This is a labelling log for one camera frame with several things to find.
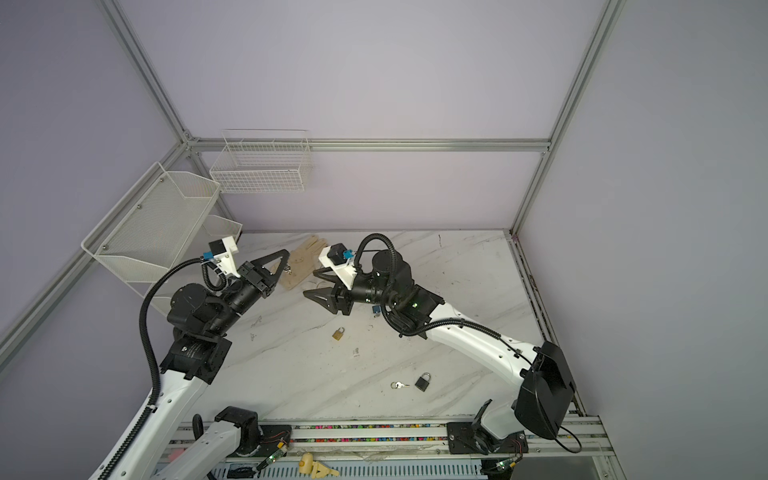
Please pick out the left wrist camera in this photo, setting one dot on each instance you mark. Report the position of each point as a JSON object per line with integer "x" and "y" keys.
{"x": 221, "y": 256}

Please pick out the white mesh two-tier shelf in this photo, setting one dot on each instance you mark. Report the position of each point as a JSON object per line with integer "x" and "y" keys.
{"x": 166, "y": 217}

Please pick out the white wire basket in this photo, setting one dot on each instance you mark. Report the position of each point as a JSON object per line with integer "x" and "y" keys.
{"x": 263, "y": 161}

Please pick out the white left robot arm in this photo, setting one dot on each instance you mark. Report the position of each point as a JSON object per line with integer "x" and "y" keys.
{"x": 201, "y": 318}

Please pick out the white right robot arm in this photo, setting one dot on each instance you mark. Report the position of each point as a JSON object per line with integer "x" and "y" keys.
{"x": 539, "y": 374}

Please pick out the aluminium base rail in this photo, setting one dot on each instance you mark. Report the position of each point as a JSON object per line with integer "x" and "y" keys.
{"x": 430, "y": 449}

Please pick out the beige work glove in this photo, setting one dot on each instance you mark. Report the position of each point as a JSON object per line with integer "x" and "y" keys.
{"x": 302, "y": 262}

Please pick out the small silver key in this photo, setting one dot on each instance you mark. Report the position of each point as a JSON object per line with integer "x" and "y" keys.
{"x": 399, "y": 385}

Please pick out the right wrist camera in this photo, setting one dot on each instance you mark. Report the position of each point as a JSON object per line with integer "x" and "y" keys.
{"x": 340, "y": 261}

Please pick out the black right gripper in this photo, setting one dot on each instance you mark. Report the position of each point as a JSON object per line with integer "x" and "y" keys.
{"x": 333, "y": 299}

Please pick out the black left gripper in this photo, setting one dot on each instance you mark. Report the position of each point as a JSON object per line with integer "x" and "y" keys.
{"x": 259, "y": 277}

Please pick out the black padlock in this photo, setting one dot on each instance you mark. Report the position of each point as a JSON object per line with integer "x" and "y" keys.
{"x": 423, "y": 382}

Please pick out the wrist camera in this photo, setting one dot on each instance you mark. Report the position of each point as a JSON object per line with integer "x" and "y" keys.
{"x": 340, "y": 261}
{"x": 221, "y": 256}

